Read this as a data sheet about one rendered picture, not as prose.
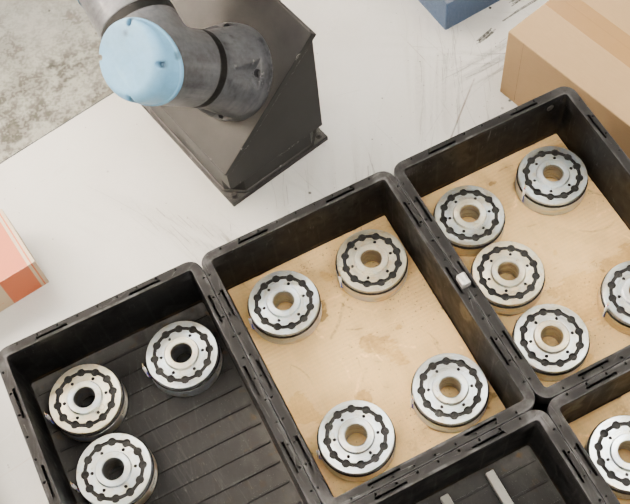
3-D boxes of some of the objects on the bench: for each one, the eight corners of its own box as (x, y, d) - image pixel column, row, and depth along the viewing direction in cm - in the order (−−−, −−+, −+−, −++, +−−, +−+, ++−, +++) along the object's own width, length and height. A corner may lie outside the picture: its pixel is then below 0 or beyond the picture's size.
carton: (-39, 335, 164) (-57, 316, 158) (-70, 281, 169) (-89, 260, 163) (49, 282, 168) (34, 261, 161) (16, 230, 173) (1, 208, 166)
